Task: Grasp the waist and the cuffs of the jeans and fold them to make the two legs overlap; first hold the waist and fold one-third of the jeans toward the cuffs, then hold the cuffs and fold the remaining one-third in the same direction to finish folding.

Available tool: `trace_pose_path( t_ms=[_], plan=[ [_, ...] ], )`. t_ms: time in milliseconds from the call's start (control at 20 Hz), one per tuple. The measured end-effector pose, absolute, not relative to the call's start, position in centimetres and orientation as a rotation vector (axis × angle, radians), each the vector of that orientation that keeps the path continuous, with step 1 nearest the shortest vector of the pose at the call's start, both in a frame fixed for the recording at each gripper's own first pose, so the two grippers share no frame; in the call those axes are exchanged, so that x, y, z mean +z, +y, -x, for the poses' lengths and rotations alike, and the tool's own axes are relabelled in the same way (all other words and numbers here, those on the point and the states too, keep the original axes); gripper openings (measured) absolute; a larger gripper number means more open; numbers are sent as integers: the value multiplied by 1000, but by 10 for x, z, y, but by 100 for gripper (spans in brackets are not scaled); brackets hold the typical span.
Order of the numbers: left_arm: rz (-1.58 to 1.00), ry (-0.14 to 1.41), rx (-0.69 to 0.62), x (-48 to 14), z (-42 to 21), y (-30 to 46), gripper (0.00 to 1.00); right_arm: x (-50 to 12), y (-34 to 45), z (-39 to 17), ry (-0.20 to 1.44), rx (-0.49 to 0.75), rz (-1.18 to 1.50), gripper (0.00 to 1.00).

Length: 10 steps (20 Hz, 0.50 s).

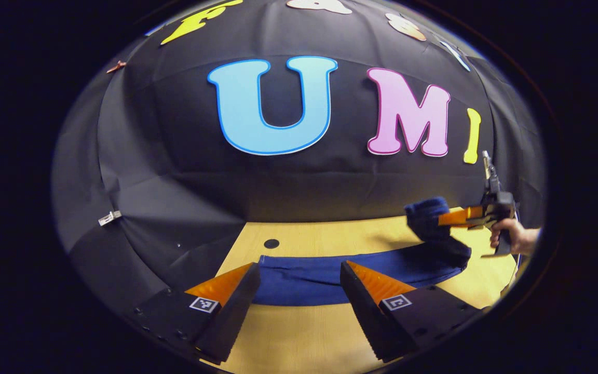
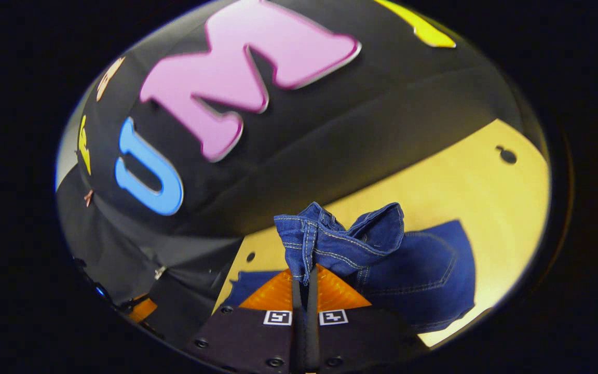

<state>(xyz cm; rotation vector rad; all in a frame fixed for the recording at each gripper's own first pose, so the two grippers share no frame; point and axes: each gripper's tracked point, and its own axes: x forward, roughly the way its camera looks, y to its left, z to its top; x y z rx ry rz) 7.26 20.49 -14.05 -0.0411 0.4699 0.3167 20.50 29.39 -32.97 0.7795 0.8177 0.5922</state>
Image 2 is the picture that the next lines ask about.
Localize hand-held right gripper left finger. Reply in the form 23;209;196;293
190;265;305;374

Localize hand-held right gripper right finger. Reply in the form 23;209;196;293
304;264;427;372

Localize blue denim jeans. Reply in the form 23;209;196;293
221;202;477;334

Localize black backdrop cloth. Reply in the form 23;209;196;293
55;0;545;333

